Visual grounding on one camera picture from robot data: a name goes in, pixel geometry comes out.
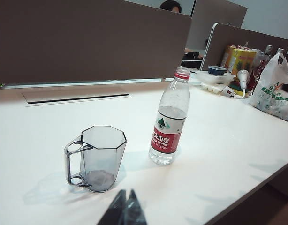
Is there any red white power switch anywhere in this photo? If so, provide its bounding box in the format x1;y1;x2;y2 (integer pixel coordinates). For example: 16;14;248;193
222;86;237;98

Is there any white plastic shopping bag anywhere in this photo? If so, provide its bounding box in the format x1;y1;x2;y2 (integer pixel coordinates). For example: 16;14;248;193
248;52;288;122

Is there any clear grey faceted mug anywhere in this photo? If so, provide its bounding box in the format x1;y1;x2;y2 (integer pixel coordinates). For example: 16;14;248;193
63;125;128;193

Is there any person's dark-haired head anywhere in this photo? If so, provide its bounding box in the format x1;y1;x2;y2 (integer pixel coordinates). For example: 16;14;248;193
159;0;182;13

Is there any yellow juice carton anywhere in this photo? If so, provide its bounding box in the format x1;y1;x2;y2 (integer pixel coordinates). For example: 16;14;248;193
220;45;257;90

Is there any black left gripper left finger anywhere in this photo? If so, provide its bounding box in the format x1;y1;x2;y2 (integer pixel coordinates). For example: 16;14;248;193
104;189;129;225

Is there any white-framed brown partition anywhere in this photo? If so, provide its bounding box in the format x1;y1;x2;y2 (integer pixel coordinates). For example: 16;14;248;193
199;22;288;71

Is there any table cable slot cover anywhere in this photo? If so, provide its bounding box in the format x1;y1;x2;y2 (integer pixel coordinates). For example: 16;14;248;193
21;90;132;107

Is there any red-label mineral water bottle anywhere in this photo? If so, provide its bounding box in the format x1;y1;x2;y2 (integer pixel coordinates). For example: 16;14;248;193
148;67;191;165

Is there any white ice tray stack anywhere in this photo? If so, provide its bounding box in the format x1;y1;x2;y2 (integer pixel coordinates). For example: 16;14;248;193
196;70;236;85

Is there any blue ice tray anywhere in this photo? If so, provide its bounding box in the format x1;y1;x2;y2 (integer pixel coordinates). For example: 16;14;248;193
207;65;229;77

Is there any large brown desk partition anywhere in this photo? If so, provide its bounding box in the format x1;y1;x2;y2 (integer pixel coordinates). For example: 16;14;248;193
0;0;193;86

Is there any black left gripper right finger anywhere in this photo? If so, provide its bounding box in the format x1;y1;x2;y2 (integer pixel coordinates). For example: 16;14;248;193
125;188;149;225

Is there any brown partition behind person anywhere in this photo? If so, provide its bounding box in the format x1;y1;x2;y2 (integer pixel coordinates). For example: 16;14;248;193
186;0;248;51

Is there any black laptop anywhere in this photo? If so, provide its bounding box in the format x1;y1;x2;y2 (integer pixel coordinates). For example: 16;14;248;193
181;52;203;69

